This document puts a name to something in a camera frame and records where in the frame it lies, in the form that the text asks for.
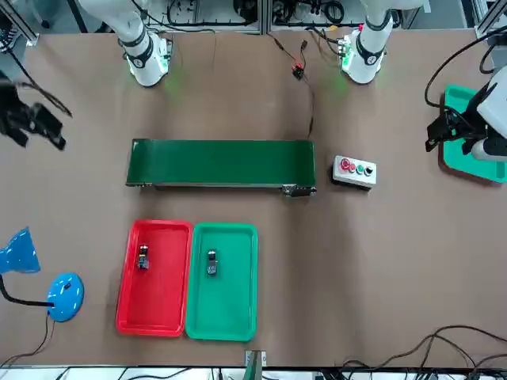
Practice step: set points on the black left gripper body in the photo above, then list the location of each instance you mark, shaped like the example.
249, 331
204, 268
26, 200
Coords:
461, 122

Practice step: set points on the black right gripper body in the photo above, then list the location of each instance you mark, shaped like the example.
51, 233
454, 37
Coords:
14, 107

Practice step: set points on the grey push button control box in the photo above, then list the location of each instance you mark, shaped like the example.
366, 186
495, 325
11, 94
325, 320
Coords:
354, 172

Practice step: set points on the red-capped push button switch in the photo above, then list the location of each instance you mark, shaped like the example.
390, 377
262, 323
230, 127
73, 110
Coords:
143, 258

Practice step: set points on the green-capped push button switch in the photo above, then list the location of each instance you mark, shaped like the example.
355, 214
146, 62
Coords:
212, 262

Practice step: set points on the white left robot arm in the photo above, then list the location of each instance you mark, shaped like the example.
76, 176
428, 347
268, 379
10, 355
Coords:
366, 59

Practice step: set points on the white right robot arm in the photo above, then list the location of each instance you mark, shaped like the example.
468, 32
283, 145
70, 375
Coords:
144, 59

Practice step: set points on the green belt conveyor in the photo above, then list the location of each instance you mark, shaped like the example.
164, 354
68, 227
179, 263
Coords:
222, 162

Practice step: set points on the green plastic tray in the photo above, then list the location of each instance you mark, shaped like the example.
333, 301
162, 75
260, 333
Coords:
459, 166
229, 305

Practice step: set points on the blue desk lamp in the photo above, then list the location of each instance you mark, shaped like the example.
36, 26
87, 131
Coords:
65, 295

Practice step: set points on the red plastic tray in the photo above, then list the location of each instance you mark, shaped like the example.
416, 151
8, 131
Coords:
158, 301

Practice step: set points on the aluminium frame post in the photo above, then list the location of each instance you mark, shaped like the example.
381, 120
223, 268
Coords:
255, 366
263, 16
491, 17
20, 20

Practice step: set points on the black inline switch module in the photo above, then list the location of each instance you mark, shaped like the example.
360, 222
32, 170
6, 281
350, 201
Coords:
300, 72

